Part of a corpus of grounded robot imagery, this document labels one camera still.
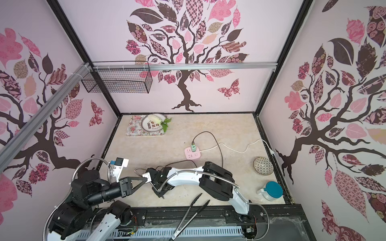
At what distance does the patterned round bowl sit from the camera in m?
0.89

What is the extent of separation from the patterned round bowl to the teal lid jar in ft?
0.35

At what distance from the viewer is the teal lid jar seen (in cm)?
76

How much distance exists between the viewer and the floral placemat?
1.09 m
